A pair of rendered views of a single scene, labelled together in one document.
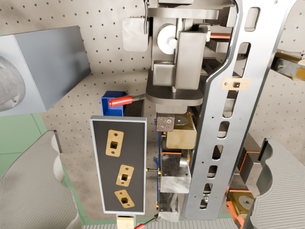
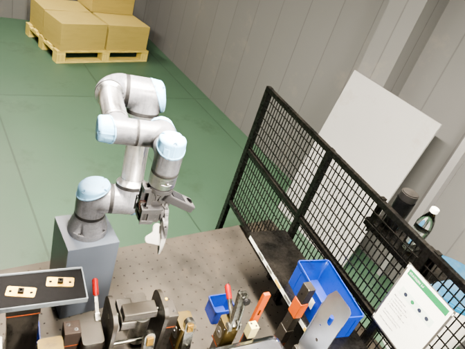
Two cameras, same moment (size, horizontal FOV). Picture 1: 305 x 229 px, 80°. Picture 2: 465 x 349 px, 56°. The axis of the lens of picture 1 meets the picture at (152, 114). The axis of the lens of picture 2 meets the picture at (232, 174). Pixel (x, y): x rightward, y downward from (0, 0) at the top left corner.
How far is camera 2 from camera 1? 1.31 m
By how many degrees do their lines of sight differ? 77
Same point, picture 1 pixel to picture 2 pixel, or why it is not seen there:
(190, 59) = (142, 307)
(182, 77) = (131, 306)
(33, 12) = not seen: hidden behind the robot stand
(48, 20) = not seen: hidden behind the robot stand
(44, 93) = (80, 252)
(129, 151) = (52, 292)
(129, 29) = (139, 296)
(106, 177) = (15, 279)
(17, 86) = (90, 237)
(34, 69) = (97, 249)
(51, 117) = not seen: outside the picture
